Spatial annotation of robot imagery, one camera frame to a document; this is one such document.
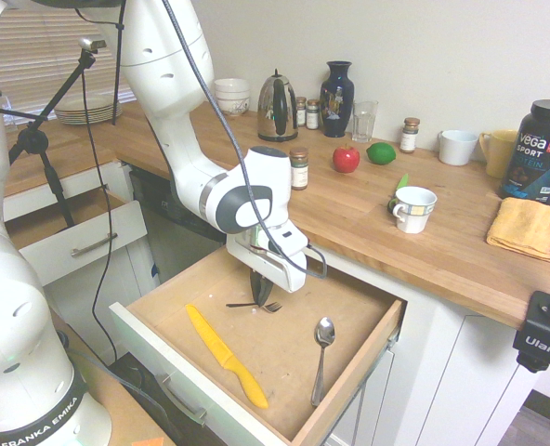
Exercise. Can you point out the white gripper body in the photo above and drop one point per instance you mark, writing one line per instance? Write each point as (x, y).
(265, 267)

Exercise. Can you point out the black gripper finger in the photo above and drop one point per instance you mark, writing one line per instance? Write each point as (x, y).
(255, 288)
(266, 290)

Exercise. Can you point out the silver metal fork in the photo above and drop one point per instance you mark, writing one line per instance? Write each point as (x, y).
(272, 307)

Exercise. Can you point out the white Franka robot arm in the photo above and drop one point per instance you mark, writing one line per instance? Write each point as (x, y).
(173, 69)

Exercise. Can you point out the open wooden drawer white front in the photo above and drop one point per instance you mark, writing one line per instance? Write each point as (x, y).
(279, 371)

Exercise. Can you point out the silver metal spoon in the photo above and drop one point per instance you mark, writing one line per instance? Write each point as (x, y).
(325, 332)

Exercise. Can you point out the yellow plastic knife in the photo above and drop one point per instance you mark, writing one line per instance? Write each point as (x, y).
(219, 353)

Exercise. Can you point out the large green herb spice jar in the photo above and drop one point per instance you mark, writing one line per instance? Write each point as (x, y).
(299, 172)

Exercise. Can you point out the red apple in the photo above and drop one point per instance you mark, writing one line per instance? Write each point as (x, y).
(346, 159)

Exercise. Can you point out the stainless steel electric kettle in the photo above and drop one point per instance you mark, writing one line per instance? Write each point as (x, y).
(275, 116)

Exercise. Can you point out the white cup with checked band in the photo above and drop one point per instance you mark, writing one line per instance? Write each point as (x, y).
(414, 216)

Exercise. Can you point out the spice jar with white label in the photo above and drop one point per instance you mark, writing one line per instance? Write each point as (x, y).
(301, 111)
(312, 115)

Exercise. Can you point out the green sheathed scissors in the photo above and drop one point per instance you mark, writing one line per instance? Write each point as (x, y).
(402, 182)

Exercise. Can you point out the green lime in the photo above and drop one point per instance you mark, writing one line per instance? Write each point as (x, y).
(381, 153)

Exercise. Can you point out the white bowl with floral print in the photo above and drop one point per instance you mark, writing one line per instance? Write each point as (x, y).
(233, 107)

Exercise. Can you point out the clear drinking glass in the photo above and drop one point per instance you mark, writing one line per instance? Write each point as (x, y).
(364, 123)

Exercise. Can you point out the dark blue painted vase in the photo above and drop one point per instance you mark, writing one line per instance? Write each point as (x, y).
(335, 93)

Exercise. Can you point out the white base cabinet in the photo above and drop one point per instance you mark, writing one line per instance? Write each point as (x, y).
(442, 371)

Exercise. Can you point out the small green herb spice jar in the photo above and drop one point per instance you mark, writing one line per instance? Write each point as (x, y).
(409, 137)

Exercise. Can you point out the plain white mug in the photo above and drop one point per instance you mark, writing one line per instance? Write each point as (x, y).
(458, 148)

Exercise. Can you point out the white plate stack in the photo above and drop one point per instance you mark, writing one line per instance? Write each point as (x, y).
(89, 111)

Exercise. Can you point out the yellow mug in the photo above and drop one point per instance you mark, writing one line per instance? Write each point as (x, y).
(500, 155)

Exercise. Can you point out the yellow folded cloth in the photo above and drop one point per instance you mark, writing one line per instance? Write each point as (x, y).
(530, 227)

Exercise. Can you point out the black Vega protein tub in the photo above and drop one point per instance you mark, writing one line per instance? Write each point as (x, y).
(535, 158)

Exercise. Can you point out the white window blinds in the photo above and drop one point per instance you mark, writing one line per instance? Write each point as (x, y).
(33, 46)

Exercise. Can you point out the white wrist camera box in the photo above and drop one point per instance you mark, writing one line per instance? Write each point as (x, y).
(289, 239)

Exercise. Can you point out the black camera tripod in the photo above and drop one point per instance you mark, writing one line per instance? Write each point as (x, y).
(31, 139)

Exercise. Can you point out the black clamp camera stand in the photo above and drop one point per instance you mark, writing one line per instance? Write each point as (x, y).
(542, 334)

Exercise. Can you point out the small silver camera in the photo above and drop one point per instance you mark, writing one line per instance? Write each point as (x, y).
(91, 44)

